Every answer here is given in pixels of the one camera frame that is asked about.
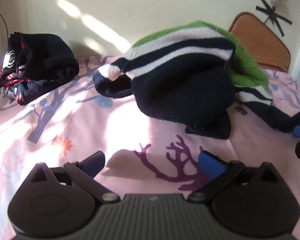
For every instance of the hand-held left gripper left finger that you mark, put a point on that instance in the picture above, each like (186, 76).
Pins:
(95, 165)

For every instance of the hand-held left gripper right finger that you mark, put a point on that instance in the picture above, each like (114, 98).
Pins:
(210, 164)

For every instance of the green white navy striped sweater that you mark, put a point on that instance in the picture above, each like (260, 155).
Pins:
(185, 90)

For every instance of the pink floral bed sheet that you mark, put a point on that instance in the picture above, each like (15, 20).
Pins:
(90, 130)

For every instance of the brown headboard cushion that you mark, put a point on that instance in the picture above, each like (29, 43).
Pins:
(260, 42)

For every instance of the grey white cloth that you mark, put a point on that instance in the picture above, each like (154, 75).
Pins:
(2, 100)

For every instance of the black red printed garment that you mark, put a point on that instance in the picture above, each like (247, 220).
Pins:
(45, 55)

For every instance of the black tape cross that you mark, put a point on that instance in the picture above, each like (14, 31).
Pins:
(272, 12)

